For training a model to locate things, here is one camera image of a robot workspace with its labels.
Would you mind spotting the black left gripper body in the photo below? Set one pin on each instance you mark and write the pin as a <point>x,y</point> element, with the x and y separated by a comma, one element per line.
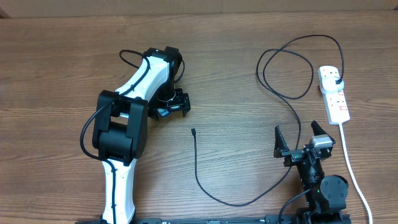
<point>178,101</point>

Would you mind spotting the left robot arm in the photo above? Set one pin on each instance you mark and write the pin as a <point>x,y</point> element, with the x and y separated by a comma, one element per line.
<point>121,124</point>

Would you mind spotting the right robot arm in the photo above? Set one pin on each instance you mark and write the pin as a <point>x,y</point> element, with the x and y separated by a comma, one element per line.
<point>325,194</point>

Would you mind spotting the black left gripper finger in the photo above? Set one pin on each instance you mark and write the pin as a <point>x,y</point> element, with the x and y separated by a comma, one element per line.
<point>185,110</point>
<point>154,114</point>

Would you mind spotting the white charger plug adapter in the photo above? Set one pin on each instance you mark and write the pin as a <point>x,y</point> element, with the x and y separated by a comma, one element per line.
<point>331,84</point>

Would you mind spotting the white power strip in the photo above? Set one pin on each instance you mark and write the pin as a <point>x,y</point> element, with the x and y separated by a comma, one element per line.
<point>335,103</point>

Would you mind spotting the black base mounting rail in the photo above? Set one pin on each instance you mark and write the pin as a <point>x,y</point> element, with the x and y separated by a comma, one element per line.
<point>268,219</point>

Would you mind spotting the blue-screen Samsung smartphone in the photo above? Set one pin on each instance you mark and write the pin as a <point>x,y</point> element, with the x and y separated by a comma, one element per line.
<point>163,112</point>

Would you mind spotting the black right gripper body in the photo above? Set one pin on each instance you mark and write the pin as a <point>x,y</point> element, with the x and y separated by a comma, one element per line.
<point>291,156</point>

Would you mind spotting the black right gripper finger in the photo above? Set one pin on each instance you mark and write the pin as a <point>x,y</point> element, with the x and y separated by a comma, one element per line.
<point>317,129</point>
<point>280,147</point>

